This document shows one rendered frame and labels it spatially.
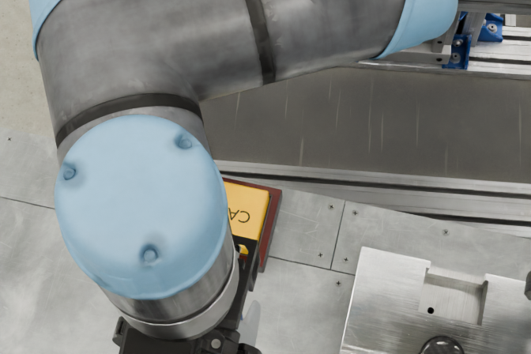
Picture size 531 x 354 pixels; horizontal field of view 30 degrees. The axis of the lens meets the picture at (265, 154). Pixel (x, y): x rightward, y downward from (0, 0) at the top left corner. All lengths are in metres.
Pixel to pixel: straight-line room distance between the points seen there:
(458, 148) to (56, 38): 1.19
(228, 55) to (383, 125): 1.16
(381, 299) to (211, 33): 0.40
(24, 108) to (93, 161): 1.51
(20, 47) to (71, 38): 1.52
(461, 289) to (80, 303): 0.35
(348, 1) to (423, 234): 0.49
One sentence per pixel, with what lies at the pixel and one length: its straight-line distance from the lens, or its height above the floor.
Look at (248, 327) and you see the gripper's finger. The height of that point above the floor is 1.00.
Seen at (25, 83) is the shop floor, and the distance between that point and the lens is 1.98.
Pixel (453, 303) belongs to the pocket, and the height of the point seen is 0.86.
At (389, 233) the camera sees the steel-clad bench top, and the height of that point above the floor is 0.80.
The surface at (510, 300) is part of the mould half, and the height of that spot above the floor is 0.89.
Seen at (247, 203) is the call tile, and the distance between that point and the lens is 0.92.
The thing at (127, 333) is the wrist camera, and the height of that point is 1.12.
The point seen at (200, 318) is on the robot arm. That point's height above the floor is 1.18.
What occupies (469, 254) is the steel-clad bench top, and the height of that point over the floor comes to 0.80.
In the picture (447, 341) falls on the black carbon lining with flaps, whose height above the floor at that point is 0.89.
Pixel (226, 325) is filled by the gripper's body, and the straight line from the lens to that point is 0.64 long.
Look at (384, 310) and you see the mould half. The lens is 0.84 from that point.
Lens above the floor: 1.71
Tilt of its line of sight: 68 degrees down
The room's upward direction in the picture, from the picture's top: 5 degrees counter-clockwise
